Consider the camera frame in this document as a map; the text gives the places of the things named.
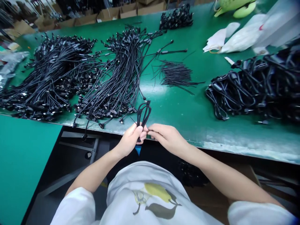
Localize person's left hand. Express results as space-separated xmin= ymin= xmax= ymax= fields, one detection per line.
xmin=119 ymin=122 xmax=148 ymax=158

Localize person's right hand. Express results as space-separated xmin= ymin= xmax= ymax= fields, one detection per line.
xmin=146 ymin=123 xmax=191 ymax=157

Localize person's body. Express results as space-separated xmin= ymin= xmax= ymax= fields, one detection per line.
xmin=50 ymin=161 xmax=296 ymax=225

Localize pile of black twist ties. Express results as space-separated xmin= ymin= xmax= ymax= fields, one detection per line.
xmin=150 ymin=60 xmax=206 ymax=95

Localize white plastic bags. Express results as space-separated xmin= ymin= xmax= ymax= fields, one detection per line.
xmin=202 ymin=0 xmax=300 ymax=55

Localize row of cardboard boxes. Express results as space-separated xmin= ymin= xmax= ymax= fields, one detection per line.
xmin=0 ymin=0 xmax=169 ymax=39

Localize crumpled clear plastic bag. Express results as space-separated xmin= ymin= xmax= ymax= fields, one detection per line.
xmin=0 ymin=51 xmax=30 ymax=89

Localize green plastic container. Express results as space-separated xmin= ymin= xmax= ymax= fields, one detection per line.
xmin=213 ymin=0 xmax=257 ymax=19

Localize grey metal table frame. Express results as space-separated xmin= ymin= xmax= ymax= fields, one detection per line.
xmin=44 ymin=131 xmax=100 ymax=196

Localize cardboard box with cables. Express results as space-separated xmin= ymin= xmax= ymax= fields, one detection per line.
xmin=177 ymin=157 xmax=262 ymax=225

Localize spread bundle of black cables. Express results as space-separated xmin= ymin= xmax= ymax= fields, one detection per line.
xmin=71 ymin=23 xmax=174 ymax=142

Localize single loose black cable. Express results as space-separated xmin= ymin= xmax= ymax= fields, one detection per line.
xmin=143 ymin=40 xmax=188 ymax=62

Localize large pile of black cables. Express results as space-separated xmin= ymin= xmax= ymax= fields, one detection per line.
xmin=0 ymin=32 xmax=99 ymax=121

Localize heap of coiled tied cables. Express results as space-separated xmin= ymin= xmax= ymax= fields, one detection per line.
xmin=205 ymin=48 xmax=300 ymax=126

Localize small distant pile of cables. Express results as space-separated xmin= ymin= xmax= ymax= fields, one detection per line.
xmin=159 ymin=4 xmax=194 ymax=31

